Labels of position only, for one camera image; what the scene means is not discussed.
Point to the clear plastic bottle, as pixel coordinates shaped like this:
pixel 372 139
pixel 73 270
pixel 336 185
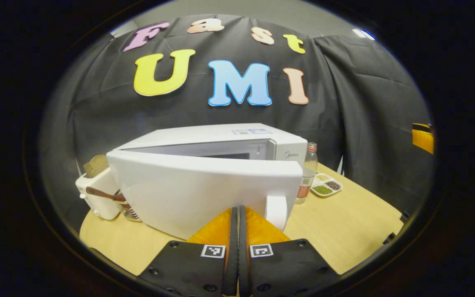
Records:
pixel 306 173

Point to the white microwave oven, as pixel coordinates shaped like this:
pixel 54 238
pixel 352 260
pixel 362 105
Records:
pixel 196 194

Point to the wooden spoon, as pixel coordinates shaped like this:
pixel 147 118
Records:
pixel 105 194

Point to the white divided dish of beans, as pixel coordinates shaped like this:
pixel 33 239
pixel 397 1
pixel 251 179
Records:
pixel 326 185

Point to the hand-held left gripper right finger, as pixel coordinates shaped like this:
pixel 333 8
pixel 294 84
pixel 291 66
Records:
pixel 291 268

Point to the white toaster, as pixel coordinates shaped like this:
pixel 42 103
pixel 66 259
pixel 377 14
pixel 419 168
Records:
pixel 97 198

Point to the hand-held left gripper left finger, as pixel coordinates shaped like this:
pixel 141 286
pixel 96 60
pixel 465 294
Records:
pixel 188 268

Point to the black backdrop cloth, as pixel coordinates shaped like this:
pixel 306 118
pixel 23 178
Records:
pixel 365 103

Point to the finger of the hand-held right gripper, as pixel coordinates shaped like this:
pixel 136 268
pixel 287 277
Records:
pixel 423 140

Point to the small ceiling light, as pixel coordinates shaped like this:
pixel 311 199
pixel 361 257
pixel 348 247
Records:
pixel 363 34

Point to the brown bread slice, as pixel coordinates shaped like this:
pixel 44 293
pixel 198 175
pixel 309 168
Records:
pixel 96 166

